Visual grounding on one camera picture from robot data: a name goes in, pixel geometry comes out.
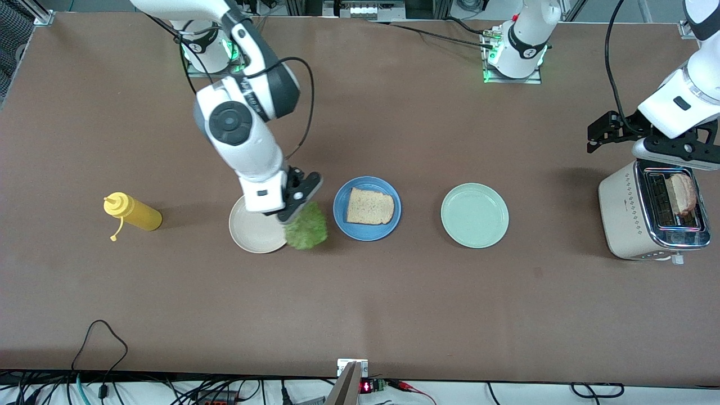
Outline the green lettuce leaf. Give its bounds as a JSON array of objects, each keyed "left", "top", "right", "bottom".
[{"left": 283, "top": 201, "right": 329, "bottom": 251}]

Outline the brown-crusted bread slice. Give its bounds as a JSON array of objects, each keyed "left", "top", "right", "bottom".
[
  {"left": 668, "top": 173, "right": 699, "bottom": 216},
  {"left": 346, "top": 188, "right": 395, "bottom": 226}
]

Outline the yellow squeeze bottle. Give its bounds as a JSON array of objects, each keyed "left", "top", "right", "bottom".
[{"left": 103, "top": 192, "right": 163, "bottom": 242}]

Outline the beige plate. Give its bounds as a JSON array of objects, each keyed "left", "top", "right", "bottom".
[{"left": 228, "top": 194, "right": 290, "bottom": 254}]

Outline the blue plate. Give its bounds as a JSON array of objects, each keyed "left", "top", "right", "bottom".
[{"left": 333, "top": 176, "right": 402, "bottom": 242}]

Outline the light green plate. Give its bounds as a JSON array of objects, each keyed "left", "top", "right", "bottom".
[{"left": 440, "top": 183, "right": 510, "bottom": 249}]

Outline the cream and chrome toaster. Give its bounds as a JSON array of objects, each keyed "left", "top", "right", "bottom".
[{"left": 598, "top": 157, "right": 712, "bottom": 265}]

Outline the grey metal box with lights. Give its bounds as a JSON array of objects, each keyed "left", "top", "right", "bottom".
[{"left": 322, "top": 0, "right": 407, "bottom": 19}]

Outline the grey aluminium bar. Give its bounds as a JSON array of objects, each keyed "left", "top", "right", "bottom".
[{"left": 325, "top": 362, "right": 362, "bottom": 405}]

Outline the dark mesh fabric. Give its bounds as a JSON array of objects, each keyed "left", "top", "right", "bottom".
[{"left": 0, "top": 0, "right": 35, "bottom": 107}]

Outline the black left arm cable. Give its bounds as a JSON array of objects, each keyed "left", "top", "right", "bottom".
[{"left": 604, "top": 0, "right": 645, "bottom": 136}]

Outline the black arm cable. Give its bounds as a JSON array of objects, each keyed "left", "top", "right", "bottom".
[
  {"left": 143, "top": 11, "right": 314, "bottom": 161},
  {"left": 604, "top": 0, "right": 645, "bottom": 136}
]

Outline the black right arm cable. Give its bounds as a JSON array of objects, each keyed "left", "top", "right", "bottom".
[{"left": 143, "top": 11, "right": 314, "bottom": 161}]

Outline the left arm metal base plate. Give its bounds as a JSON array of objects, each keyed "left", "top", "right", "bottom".
[{"left": 483, "top": 34, "right": 542, "bottom": 85}]

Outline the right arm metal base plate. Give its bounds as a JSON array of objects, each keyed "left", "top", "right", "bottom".
[{"left": 186, "top": 59, "right": 231, "bottom": 78}]

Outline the small metal camera bracket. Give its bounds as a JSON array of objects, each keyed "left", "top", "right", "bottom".
[{"left": 337, "top": 358, "right": 369, "bottom": 379}]

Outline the black cable across table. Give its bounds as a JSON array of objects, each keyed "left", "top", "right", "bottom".
[{"left": 360, "top": 20, "right": 496, "bottom": 50}]

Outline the red clip wire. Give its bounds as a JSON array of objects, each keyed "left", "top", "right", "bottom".
[{"left": 387, "top": 379, "right": 438, "bottom": 405}]

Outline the thin black looped cable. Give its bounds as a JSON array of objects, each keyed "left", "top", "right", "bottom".
[{"left": 71, "top": 319, "right": 129, "bottom": 375}]

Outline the black coiled cable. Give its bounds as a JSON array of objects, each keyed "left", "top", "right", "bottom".
[{"left": 571, "top": 382, "right": 625, "bottom": 399}]

